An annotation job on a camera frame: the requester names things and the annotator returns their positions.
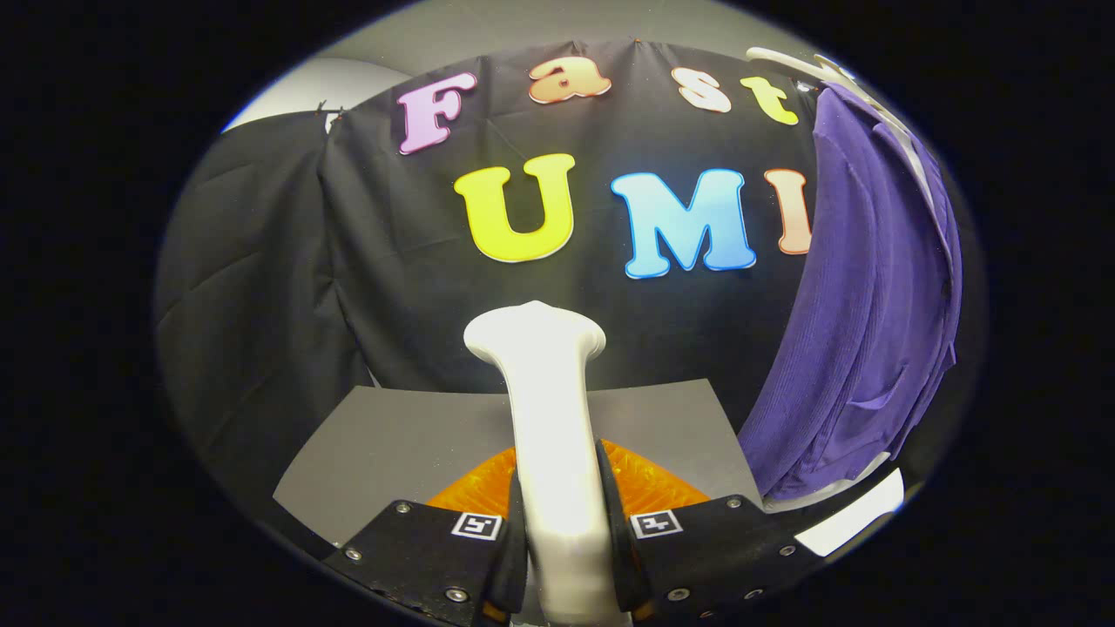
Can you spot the white garment steamer head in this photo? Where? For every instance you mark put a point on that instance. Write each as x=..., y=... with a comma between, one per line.
x=553, y=435

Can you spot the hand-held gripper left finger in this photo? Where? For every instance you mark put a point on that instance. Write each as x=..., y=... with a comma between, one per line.
x=418, y=549

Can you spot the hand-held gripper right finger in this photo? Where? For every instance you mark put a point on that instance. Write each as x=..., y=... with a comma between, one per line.
x=714, y=549

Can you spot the white shirt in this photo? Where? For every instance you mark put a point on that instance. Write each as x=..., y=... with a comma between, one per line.
x=810, y=498

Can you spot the grey cabinet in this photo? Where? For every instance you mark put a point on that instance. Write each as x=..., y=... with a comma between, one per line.
x=392, y=453

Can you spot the white clothes hanger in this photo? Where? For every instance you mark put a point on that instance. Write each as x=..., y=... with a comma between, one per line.
x=784, y=59

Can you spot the white flat sheet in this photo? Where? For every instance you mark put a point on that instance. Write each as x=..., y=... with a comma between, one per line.
x=858, y=518

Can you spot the black backdrop cloth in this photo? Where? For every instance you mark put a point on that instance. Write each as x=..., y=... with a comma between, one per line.
x=244, y=305
x=392, y=261

